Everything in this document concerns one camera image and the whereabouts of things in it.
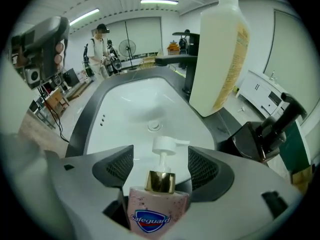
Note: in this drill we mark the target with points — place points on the person's left hand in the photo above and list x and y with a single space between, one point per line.
59 54

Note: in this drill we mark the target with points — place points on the black faucet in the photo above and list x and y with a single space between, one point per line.
191 66

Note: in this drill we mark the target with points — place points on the white cabinet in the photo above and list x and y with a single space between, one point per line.
255 89

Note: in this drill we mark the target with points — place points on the white sink basin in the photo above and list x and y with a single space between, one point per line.
140 101

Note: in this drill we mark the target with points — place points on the cream pump bottle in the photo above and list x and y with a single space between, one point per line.
215 59

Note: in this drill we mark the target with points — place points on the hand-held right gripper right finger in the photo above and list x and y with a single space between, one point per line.
237 184

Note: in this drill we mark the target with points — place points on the green board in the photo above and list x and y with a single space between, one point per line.
295 154

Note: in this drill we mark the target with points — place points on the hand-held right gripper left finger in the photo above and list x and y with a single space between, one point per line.
82 179

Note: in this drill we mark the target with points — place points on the long ceiling light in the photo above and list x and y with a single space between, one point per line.
83 17
159 1

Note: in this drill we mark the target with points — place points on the black standing fan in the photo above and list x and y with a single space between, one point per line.
127 47

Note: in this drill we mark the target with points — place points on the pink pump bottle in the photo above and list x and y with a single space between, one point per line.
155 204

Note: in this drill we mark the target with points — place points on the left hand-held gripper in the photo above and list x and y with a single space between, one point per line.
42 39

